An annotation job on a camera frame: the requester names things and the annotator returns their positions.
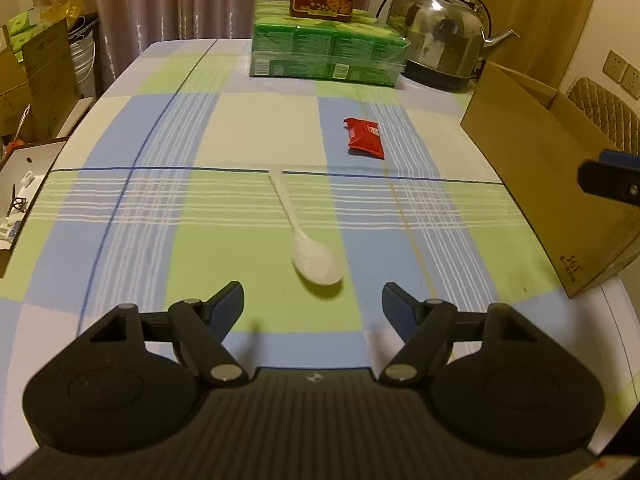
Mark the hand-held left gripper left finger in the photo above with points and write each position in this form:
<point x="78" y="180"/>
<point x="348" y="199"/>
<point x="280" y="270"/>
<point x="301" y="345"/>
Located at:
<point x="227" y="308"/>

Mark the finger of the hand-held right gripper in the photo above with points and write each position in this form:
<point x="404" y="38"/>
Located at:
<point x="605" y="180"/>
<point x="617" y="156"/>

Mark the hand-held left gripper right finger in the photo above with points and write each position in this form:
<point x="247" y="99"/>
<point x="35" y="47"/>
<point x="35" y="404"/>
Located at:
<point x="397" y="308"/>

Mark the brown cardboard box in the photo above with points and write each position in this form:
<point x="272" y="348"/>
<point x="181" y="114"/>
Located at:
<point x="540" y="160"/>

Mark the translucent white plastic spoon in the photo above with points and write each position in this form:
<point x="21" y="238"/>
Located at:
<point x="315" y="260"/>

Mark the red snack packet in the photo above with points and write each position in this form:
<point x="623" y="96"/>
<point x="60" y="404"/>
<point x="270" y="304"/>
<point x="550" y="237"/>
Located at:
<point x="365" y="136"/>

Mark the quilted brown chair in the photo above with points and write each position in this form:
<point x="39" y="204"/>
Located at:
<point x="607" y="110"/>

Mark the checked tablecloth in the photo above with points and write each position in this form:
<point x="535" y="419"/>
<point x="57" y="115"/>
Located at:
<point x="225" y="130"/>

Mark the stainless steel kettle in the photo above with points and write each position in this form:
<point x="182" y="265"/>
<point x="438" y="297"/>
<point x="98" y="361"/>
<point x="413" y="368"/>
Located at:
<point x="435" y="30"/>

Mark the dark brown open box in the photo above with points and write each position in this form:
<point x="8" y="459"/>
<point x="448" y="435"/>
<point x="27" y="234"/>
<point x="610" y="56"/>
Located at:
<point x="35" y="165"/>

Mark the green tissue multipack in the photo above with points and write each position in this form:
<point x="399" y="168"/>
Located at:
<point x="325" y="45"/>

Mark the metal bucket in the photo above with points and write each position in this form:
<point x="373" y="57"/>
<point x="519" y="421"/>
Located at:
<point x="82" y="55"/>

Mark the stacked cardboard boxes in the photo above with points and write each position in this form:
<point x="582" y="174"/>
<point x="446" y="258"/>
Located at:
<point x="45" y="80"/>

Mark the pink curtain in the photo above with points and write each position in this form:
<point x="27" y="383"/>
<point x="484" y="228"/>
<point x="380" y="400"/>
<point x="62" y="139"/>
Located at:
<point x="175" y="0"/>

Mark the yellow plastic bag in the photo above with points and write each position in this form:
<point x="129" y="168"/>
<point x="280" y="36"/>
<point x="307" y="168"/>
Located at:
<point x="60" y="10"/>

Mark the green tissue boxes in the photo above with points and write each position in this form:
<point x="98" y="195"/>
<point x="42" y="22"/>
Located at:
<point x="25" y="25"/>

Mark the wall socket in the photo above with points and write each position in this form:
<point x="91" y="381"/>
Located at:
<point x="622" y="72"/>

